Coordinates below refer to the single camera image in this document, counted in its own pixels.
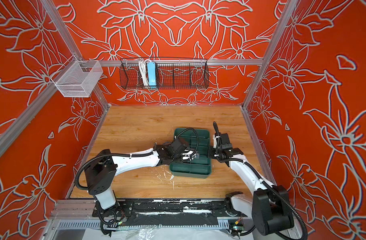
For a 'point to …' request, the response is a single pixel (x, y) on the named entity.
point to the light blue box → (152, 74)
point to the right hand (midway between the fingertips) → (206, 150)
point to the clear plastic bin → (77, 78)
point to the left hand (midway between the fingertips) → (185, 146)
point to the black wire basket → (171, 73)
